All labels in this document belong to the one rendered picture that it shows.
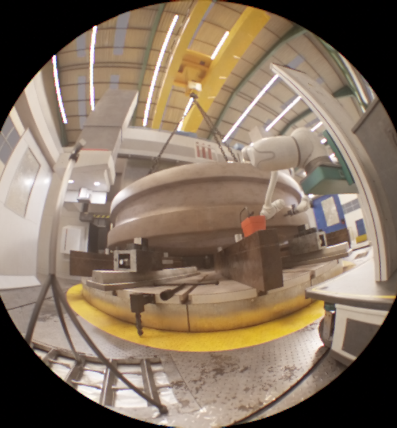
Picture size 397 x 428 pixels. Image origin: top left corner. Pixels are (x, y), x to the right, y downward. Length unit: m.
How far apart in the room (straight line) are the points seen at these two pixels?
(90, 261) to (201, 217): 1.80
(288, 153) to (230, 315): 1.05
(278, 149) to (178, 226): 1.32
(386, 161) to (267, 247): 0.77
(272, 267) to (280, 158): 0.61
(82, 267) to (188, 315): 1.82
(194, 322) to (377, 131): 1.36
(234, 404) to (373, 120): 0.97
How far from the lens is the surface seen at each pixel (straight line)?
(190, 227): 1.65
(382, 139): 0.58
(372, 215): 0.71
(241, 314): 1.18
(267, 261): 0.96
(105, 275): 1.36
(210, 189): 1.95
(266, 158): 0.69
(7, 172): 2.69
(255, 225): 1.09
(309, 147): 0.75
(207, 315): 1.16
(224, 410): 0.64
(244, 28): 11.50
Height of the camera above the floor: 0.53
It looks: 18 degrees up
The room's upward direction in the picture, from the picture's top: 4 degrees counter-clockwise
